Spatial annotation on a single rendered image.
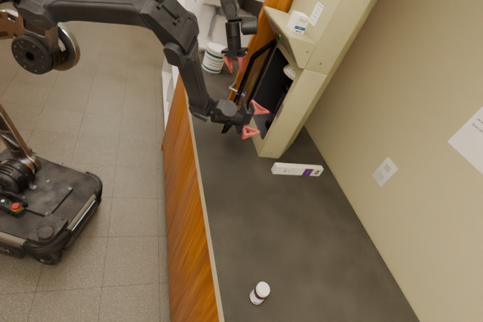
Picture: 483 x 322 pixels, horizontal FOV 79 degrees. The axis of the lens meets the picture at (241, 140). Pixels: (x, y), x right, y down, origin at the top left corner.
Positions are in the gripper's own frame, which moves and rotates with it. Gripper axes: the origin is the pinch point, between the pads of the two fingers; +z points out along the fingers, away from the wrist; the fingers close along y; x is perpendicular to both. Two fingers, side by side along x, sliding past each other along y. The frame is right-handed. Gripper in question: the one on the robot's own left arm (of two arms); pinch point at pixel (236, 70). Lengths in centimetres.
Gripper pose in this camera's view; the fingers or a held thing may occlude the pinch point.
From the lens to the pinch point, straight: 129.8
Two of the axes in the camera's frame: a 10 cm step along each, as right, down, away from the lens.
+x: -3.5, 4.7, -8.1
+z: 0.8, 8.8, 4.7
